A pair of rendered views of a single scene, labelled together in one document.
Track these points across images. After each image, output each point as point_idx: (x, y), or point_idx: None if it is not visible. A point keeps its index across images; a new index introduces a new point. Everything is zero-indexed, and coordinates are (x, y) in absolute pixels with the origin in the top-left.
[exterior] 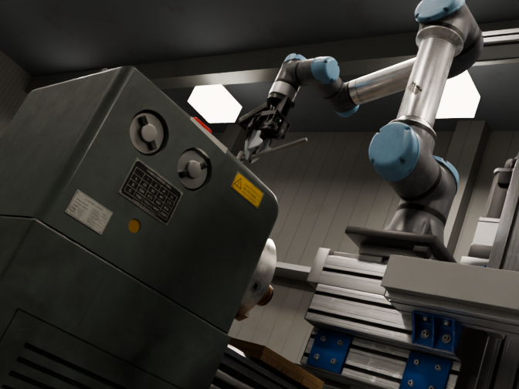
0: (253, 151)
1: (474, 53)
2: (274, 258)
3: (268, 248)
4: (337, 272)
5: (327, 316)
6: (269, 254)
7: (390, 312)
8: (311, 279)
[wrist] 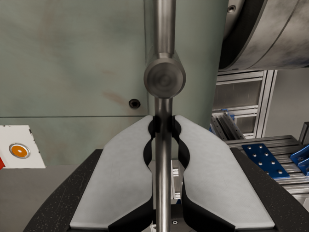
0: (179, 142)
1: None
2: (291, 68)
3: (281, 66)
4: None
5: (177, 164)
6: (276, 68)
7: (180, 199)
8: (178, 163)
